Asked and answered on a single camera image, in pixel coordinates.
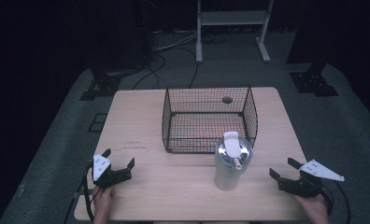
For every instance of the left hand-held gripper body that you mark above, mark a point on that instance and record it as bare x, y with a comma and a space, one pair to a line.
102, 174

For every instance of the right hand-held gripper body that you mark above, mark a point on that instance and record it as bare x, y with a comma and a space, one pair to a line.
301, 186

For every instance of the person's right hand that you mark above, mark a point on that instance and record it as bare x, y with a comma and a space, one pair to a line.
315, 208

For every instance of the person's left hand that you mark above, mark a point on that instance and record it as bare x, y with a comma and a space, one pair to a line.
102, 202

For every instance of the steel tumbler with white lid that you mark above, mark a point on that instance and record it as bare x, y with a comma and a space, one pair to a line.
226, 177

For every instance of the black stand base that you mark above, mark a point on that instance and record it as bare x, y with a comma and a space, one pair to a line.
312, 83
100, 87

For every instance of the white metal stand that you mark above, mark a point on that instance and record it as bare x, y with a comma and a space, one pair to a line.
233, 18

